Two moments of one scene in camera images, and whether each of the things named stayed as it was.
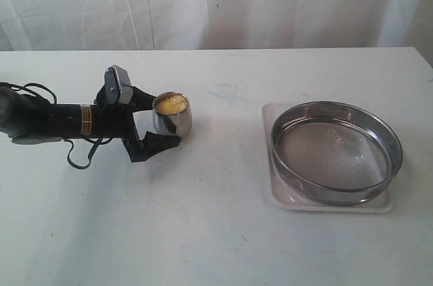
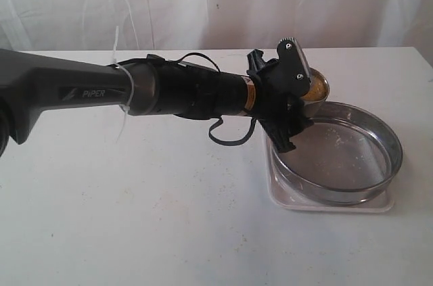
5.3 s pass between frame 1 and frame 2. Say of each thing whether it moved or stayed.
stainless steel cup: moved
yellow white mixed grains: moved
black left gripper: moved
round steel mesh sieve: stayed
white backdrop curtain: stayed
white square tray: stayed
